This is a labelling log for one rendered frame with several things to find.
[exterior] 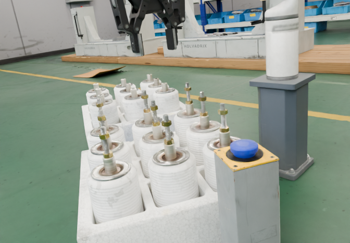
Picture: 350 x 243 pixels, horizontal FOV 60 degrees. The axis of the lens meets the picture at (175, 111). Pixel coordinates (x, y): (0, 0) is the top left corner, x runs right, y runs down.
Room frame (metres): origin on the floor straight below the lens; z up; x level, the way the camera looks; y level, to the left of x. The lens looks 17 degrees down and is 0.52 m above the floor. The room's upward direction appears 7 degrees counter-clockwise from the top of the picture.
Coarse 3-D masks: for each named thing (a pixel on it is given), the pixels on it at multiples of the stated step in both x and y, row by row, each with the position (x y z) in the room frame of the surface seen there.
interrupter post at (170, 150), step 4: (164, 144) 0.55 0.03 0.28; (172, 144) 0.54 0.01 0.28; (164, 148) 0.55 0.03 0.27; (168, 148) 0.54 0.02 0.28; (172, 148) 0.54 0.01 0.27; (168, 152) 0.54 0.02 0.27; (172, 152) 0.54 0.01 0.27; (168, 156) 0.54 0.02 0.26; (172, 156) 0.54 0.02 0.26; (176, 156) 0.55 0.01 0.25
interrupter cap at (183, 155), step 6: (162, 150) 0.58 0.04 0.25; (180, 150) 0.57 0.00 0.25; (186, 150) 0.57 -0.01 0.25; (156, 156) 0.56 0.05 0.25; (162, 156) 0.56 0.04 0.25; (180, 156) 0.55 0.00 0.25; (186, 156) 0.54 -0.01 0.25; (156, 162) 0.53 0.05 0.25; (162, 162) 0.53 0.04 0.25; (168, 162) 0.53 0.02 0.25; (174, 162) 0.52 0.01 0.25; (180, 162) 0.52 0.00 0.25
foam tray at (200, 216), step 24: (144, 192) 0.55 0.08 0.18; (216, 192) 0.52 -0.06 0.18; (144, 216) 0.47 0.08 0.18; (168, 216) 0.47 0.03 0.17; (192, 216) 0.48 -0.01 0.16; (216, 216) 0.49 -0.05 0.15; (96, 240) 0.44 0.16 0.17; (120, 240) 0.45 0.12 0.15; (144, 240) 0.46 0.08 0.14; (168, 240) 0.47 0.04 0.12; (192, 240) 0.48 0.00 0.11; (216, 240) 0.49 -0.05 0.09
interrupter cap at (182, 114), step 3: (195, 108) 0.84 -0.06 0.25; (180, 111) 0.83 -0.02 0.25; (183, 111) 0.83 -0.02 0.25; (195, 111) 0.82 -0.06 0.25; (198, 111) 0.82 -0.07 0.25; (201, 111) 0.81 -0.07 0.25; (177, 114) 0.81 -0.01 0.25; (180, 114) 0.81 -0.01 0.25; (183, 114) 0.81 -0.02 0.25; (195, 114) 0.79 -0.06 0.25; (198, 114) 0.79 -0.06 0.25; (180, 117) 0.79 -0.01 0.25; (183, 117) 0.78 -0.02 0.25; (186, 117) 0.78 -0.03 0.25; (189, 117) 0.77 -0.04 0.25; (192, 117) 0.77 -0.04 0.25
